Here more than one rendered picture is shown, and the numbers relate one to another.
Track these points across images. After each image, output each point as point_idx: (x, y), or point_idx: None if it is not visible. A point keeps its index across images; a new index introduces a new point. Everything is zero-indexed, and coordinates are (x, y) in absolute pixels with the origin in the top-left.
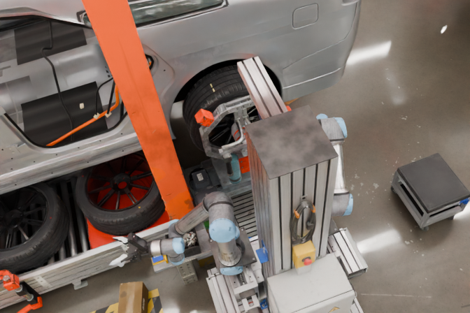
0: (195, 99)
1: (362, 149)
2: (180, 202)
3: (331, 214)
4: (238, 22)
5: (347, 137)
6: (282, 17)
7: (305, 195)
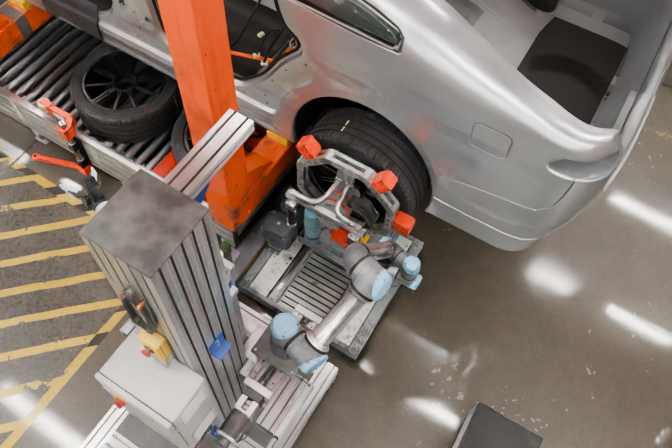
0: (325, 122)
1: (498, 350)
2: (219, 202)
3: (287, 353)
4: (403, 81)
5: (502, 322)
6: (459, 119)
7: (130, 284)
